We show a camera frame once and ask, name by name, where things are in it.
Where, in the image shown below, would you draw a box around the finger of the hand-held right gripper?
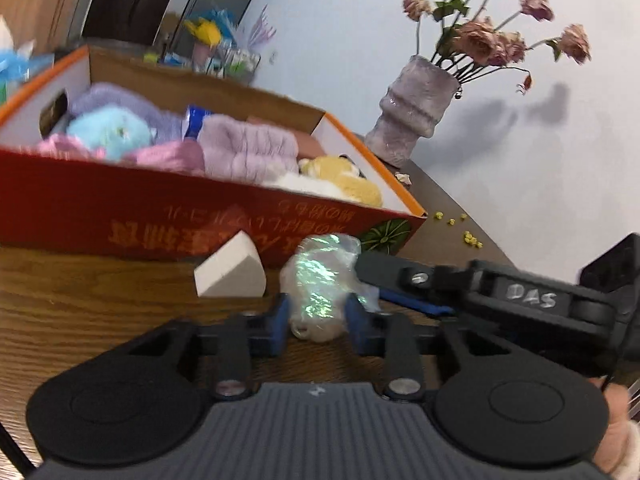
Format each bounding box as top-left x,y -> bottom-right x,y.
355,252 -> 615,339

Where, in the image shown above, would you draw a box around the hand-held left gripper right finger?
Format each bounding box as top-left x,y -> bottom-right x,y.
344,294 -> 501,402

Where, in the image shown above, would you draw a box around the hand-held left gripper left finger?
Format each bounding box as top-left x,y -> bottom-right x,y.
127,294 -> 291,400

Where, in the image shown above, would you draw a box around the iridescent plastic bag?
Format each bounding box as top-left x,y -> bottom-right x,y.
279,232 -> 381,343

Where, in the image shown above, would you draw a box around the yellow plush toy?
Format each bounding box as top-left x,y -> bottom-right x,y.
272,155 -> 383,208

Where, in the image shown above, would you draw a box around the light purple fluffy cloth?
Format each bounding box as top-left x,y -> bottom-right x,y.
199,114 -> 300,186

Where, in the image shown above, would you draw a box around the orange cardboard box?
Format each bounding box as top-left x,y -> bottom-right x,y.
0,44 -> 427,268

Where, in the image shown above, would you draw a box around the light blue plush toy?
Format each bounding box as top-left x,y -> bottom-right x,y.
66,110 -> 156,162

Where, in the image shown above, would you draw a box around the person's right forearm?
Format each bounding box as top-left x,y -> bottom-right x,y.
602,422 -> 640,478

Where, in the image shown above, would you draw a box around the person's right hand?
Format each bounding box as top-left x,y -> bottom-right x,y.
590,377 -> 640,466

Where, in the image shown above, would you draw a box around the white wedge sponge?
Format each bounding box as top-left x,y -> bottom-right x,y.
194,230 -> 267,299

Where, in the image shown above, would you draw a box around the scattered yellow petals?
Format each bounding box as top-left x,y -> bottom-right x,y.
432,210 -> 484,249

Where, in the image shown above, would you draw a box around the blue white packet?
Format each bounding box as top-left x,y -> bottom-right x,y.
184,105 -> 216,140

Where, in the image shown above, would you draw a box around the pink ribbed vase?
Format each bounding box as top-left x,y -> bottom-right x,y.
364,55 -> 461,168

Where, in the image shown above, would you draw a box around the dried pink flowers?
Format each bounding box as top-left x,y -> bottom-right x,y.
402,0 -> 592,96

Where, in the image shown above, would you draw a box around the purple folded towel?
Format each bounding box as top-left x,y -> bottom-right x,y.
67,82 -> 186,141

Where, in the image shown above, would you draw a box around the pink flower pot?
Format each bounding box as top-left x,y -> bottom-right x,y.
192,42 -> 216,73

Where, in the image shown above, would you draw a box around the purple decorative twigs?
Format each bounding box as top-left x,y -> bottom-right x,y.
245,5 -> 277,52

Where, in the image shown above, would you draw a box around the yellow plastic bag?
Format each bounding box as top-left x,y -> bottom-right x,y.
184,17 -> 223,43

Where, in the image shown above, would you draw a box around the blue tissue pack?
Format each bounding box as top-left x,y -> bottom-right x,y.
0,15 -> 53,106

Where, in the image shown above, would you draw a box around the wire storage cart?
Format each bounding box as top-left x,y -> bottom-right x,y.
210,42 -> 262,81

